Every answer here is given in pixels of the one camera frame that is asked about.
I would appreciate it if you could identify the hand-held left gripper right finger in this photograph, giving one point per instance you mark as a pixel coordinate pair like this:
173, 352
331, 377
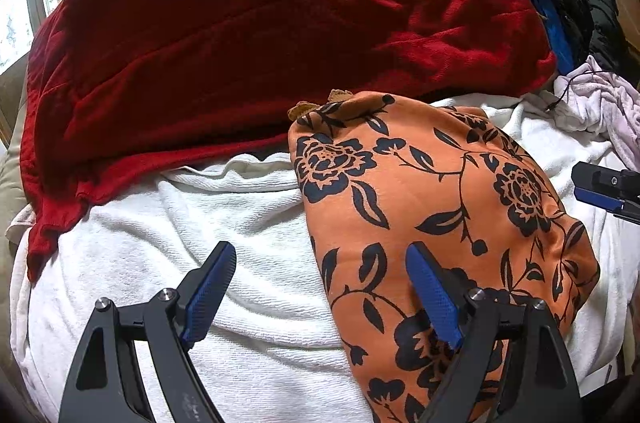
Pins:
435, 298

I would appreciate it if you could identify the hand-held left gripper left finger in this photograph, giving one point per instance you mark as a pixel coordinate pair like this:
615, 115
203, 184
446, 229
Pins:
210, 288

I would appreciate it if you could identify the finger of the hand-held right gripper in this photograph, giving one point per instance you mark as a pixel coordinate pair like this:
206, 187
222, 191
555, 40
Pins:
597, 195

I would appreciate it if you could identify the orange black floral garment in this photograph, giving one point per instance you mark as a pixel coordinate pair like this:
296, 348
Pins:
425, 183

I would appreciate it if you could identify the white towel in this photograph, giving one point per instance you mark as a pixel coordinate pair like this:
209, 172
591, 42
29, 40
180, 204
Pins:
175, 228

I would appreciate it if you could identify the lilac cloth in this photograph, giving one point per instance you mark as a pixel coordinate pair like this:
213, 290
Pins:
610, 103

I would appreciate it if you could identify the black puffer jacket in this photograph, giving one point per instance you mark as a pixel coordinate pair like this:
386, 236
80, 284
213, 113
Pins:
595, 13

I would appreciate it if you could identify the beige sofa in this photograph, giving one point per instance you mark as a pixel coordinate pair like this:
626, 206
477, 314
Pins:
12, 163

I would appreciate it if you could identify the red blanket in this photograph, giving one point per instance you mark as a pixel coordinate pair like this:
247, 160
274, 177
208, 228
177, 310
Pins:
250, 28

